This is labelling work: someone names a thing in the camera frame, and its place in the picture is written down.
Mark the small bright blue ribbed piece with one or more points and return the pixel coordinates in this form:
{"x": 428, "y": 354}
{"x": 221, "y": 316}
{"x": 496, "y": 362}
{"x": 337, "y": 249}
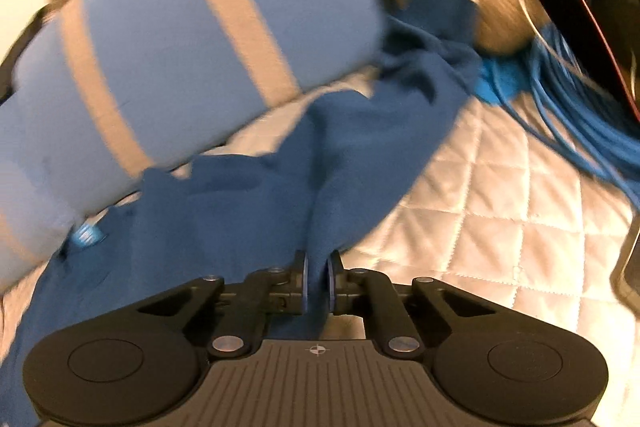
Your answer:
{"x": 88, "y": 235}

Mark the dark flat device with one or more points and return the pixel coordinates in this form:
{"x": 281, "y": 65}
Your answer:
{"x": 632, "y": 272}

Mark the white quilted blanket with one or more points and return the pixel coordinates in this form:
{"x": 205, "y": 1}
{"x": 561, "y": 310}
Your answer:
{"x": 500, "y": 217}

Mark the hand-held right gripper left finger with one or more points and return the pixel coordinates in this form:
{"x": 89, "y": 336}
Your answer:
{"x": 300, "y": 279}

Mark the brown fuzzy object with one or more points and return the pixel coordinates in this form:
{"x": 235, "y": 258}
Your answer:
{"x": 505, "y": 19}

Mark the dark blue garment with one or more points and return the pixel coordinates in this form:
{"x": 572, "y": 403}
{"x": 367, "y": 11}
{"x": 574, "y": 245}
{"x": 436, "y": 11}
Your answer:
{"x": 280, "y": 187}

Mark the light blue striped cloth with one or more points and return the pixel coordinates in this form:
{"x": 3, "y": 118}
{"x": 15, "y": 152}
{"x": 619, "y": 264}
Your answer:
{"x": 210, "y": 32}

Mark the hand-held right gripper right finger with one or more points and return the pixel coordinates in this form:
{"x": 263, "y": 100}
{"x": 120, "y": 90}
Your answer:
{"x": 332, "y": 282}

